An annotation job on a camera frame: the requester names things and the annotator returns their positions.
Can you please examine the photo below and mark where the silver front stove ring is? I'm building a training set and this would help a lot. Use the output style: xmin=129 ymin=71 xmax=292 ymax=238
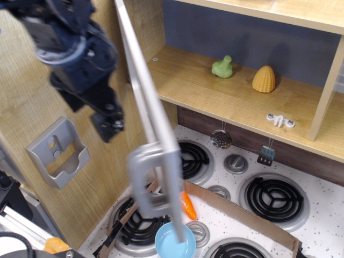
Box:
xmin=185 ymin=221 xmax=210 ymax=248

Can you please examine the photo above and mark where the grey microwave door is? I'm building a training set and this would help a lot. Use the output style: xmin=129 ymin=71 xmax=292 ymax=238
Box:
xmin=115 ymin=1 xmax=185 ymax=242

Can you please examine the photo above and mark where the silver centre stove ring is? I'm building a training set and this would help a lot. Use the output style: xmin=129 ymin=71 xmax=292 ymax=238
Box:
xmin=208 ymin=185 xmax=232 ymax=201

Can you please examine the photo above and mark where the orange object at bottom left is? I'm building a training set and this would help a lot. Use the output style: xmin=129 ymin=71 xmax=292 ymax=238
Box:
xmin=43 ymin=237 xmax=70 ymax=254

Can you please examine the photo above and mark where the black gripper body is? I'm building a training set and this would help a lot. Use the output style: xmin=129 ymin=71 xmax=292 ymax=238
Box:
xmin=50 ymin=64 xmax=124 ymax=129

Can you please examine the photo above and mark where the grey stove knob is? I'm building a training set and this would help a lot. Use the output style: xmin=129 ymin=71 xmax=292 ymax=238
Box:
xmin=224 ymin=154 xmax=248 ymax=174

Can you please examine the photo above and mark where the silver toy slotted ladle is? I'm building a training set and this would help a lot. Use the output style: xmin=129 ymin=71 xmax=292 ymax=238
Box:
xmin=210 ymin=121 xmax=232 ymax=149

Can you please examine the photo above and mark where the white door latch clip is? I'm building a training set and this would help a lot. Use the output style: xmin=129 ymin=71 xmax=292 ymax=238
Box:
xmin=266 ymin=113 xmax=296 ymax=128

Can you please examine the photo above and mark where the toy slotted spatula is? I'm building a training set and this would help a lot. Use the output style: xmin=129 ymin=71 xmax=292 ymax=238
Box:
xmin=257 ymin=138 xmax=276 ymax=167

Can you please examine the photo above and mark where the back left stove burner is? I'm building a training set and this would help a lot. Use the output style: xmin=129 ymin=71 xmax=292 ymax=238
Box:
xmin=178 ymin=140 xmax=214 ymax=185

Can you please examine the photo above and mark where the black cable bottom left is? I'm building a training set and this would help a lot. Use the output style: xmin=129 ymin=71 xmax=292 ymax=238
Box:
xmin=0 ymin=231 xmax=34 ymax=258

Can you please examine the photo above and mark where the grey wall phone holder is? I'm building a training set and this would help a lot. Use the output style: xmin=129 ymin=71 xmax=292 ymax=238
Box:
xmin=26 ymin=117 xmax=90 ymax=189

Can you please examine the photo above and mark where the back right stove burner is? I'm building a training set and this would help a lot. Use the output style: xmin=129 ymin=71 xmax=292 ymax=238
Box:
xmin=238 ymin=173 xmax=311 ymax=232

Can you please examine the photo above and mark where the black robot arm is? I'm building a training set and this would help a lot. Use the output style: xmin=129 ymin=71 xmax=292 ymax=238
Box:
xmin=1 ymin=1 xmax=124 ymax=143

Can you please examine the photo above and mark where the orange toy carrot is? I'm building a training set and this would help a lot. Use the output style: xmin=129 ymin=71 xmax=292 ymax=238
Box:
xmin=180 ymin=191 xmax=197 ymax=220

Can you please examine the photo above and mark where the silver stove ring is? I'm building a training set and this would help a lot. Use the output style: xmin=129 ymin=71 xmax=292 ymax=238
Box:
xmin=185 ymin=221 xmax=210 ymax=248
xmin=208 ymin=185 xmax=232 ymax=201

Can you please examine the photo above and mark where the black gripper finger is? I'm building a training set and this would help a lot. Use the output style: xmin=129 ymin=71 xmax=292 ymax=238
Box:
xmin=91 ymin=113 xmax=124 ymax=143

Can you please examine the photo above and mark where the green toy broccoli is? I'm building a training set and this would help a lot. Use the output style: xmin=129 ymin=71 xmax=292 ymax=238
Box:
xmin=211 ymin=55 xmax=233 ymax=78

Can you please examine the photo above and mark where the yellow toy corn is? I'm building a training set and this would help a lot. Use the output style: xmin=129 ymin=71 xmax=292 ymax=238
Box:
xmin=252 ymin=66 xmax=276 ymax=93

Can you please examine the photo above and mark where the front right stove burner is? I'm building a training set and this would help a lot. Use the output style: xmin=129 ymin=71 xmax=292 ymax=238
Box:
xmin=203 ymin=238 xmax=272 ymax=258

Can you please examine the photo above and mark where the stove burner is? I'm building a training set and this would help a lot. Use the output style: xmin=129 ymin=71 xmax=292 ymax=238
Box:
xmin=114 ymin=209 xmax=171 ymax=257
xmin=203 ymin=238 xmax=272 ymax=258
xmin=238 ymin=173 xmax=311 ymax=232
xmin=178 ymin=140 xmax=214 ymax=185

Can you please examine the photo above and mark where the light blue bowl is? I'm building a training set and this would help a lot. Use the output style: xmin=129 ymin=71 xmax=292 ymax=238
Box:
xmin=155 ymin=223 xmax=196 ymax=258

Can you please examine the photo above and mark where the front left stove burner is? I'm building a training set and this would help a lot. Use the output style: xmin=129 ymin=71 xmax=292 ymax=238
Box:
xmin=114 ymin=209 xmax=171 ymax=257

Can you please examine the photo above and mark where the brown cardboard strip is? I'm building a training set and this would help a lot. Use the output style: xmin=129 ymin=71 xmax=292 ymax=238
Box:
xmin=93 ymin=180 xmax=300 ymax=257

